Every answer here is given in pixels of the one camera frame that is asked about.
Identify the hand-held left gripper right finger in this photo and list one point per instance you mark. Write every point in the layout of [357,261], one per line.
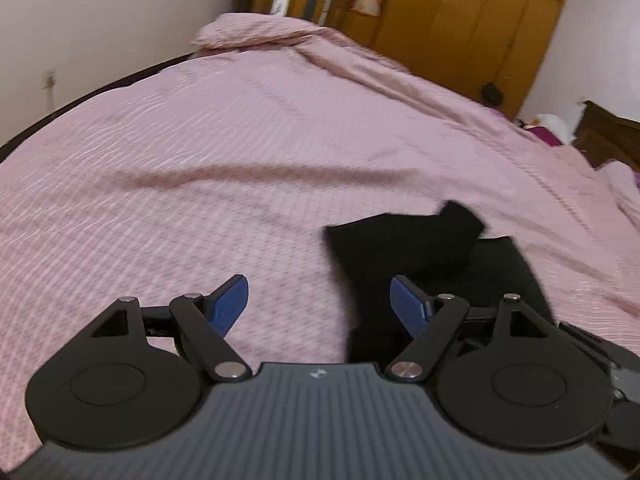
[407,305]

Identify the dark bed frame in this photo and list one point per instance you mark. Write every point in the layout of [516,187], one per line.
[100,91]

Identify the white plush item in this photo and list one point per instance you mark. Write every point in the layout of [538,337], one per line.
[554,124]

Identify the wooden wardrobe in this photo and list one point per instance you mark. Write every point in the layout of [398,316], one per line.
[460,20]

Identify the white container with red rim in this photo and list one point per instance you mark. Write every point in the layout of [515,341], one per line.
[367,4]

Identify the black small garment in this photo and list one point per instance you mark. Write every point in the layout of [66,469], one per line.
[400,245]

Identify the purple cloth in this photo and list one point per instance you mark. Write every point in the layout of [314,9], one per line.
[547,136]

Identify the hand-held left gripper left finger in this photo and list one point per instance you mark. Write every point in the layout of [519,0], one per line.
[229,305]

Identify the light pink pillow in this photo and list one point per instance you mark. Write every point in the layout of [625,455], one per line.
[622,187]

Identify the small black bag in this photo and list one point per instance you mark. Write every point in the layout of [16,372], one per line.
[491,95]

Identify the pink checked duvet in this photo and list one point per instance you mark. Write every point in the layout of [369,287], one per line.
[225,135]

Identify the dark wooden headboard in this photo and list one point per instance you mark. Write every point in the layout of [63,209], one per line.
[610,135]

